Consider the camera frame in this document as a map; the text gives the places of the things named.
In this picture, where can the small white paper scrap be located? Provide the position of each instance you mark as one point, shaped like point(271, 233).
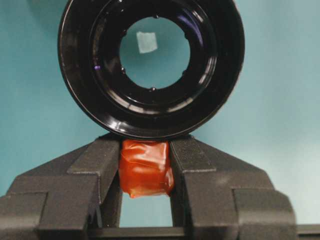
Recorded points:
point(147, 42)

